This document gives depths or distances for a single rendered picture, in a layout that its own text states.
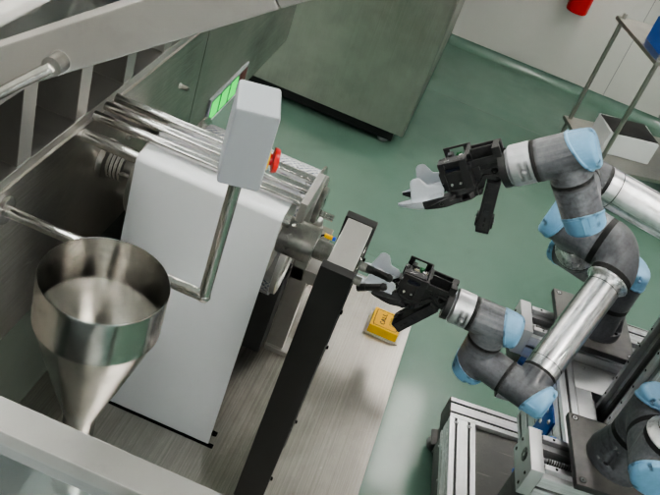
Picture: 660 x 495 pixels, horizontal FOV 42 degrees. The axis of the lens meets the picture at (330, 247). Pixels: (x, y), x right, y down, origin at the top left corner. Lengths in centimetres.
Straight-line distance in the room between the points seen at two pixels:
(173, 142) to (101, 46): 74
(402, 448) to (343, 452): 133
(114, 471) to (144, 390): 91
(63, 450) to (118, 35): 31
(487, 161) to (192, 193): 53
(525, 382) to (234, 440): 61
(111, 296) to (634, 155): 421
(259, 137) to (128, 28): 39
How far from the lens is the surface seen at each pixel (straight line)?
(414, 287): 173
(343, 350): 188
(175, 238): 135
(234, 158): 95
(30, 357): 157
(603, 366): 252
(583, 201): 153
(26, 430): 70
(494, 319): 175
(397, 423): 307
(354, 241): 125
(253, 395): 172
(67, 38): 59
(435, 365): 336
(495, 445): 289
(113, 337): 90
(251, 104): 93
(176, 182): 129
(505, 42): 621
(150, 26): 56
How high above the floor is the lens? 215
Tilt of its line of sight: 36 degrees down
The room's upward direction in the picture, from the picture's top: 21 degrees clockwise
